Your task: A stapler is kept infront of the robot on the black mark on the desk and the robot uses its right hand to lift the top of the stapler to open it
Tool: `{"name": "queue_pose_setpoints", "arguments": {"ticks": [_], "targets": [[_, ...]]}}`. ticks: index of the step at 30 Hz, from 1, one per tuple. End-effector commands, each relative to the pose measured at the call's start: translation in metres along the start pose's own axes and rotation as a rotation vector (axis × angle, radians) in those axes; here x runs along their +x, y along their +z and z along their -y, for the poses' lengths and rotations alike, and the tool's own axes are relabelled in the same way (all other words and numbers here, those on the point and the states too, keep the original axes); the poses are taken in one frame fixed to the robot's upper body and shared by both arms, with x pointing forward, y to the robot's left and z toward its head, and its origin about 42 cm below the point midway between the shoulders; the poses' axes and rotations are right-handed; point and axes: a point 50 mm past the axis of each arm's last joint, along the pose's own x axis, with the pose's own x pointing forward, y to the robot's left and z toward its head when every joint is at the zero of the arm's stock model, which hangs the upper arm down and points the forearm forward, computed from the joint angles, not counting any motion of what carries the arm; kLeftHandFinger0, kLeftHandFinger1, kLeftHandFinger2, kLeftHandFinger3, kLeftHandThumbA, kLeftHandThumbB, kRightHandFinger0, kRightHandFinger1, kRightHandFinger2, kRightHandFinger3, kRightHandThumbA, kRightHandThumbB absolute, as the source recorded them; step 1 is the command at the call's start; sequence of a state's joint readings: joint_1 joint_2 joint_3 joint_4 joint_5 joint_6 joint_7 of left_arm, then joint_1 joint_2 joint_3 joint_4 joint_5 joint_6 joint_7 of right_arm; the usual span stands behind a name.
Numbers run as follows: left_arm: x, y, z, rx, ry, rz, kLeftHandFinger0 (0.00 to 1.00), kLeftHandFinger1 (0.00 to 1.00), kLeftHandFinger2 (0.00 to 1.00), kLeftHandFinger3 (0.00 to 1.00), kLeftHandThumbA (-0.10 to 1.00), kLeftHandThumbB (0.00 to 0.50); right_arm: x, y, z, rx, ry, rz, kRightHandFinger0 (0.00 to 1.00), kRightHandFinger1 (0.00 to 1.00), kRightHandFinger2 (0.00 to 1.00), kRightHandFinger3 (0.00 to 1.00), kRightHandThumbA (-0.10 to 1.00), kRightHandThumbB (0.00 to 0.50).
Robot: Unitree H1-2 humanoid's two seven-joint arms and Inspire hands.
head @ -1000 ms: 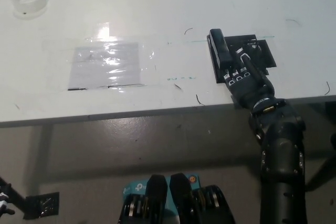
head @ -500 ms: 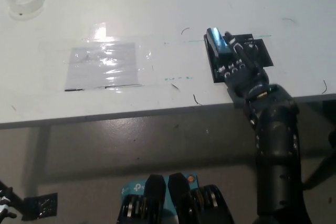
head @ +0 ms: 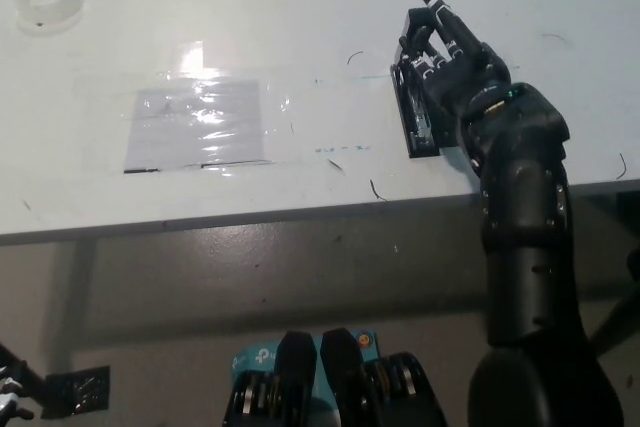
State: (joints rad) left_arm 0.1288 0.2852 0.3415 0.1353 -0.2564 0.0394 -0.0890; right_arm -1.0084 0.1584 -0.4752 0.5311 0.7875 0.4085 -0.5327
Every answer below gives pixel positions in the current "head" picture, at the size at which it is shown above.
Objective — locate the teal network device box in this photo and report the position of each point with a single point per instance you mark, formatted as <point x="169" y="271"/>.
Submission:
<point x="255" y="357"/>

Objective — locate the black stapler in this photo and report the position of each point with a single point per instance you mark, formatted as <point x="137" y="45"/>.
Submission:
<point x="417" y="132"/>

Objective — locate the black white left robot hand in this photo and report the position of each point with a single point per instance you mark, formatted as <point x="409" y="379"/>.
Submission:
<point x="12" y="399"/>

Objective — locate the taped clear plastic sheet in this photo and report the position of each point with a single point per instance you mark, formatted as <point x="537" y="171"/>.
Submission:
<point x="195" y="119"/>

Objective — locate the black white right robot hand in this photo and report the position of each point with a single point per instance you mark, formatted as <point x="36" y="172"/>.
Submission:
<point x="460" y="62"/>

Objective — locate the black desk leg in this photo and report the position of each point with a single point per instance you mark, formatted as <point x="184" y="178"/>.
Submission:
<point x="612" y="322"/>
<point x="25" y="364"/>

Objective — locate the clear adhesive film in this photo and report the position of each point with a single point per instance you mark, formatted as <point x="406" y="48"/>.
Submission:
<point x="277" y="97"/>

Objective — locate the black ribbed robot body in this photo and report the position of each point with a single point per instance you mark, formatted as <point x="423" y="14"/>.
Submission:
<point x="340" y="372"/>

